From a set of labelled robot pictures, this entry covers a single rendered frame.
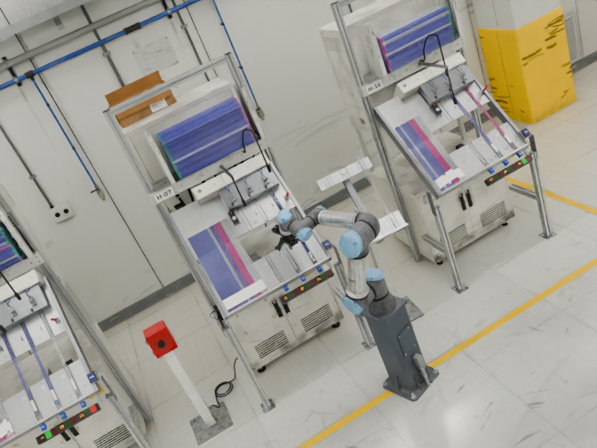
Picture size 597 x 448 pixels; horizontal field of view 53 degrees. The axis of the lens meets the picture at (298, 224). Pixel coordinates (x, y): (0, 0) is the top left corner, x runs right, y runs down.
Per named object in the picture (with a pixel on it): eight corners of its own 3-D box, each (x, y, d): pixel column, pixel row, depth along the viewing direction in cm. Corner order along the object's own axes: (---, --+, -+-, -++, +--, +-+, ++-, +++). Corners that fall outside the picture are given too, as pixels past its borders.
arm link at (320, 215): (386, 207, 273) (314, 201, 310) (371, 220, 267) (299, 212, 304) (394, 228, 278) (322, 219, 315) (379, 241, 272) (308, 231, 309)
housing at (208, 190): (271, 172, 367) (270, 162, 354) (200, 209, 358) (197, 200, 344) (265, 162, 370) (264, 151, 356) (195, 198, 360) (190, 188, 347)
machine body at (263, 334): (347, 324, 401) (316, 251, 373) (256, 379, 387) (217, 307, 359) (309, 285, 457) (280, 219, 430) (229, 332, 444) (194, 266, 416)
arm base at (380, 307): (402, 300, 312) (397, 286, 307) (385, 319, 304) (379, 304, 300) (381, 294, 323) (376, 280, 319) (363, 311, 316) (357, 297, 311)
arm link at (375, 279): (393, 287, 308) (386, 266, 302) (378, 303, 301) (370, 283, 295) (375, 283, 317) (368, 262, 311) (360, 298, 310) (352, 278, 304)
